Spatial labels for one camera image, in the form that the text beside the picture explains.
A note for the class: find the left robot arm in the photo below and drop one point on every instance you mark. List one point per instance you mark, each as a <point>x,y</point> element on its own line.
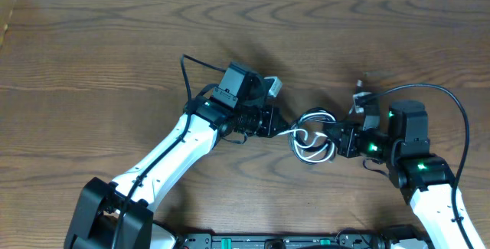
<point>120,213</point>

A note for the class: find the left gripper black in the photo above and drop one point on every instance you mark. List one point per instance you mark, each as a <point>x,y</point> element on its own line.
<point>273,121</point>

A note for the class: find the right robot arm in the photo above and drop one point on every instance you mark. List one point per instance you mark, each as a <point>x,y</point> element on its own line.
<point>424,179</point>

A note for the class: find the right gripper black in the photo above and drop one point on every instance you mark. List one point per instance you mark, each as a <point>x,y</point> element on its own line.
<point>336,138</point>

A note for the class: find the cardboard box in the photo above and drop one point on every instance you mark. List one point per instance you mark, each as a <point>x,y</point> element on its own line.
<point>6,10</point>

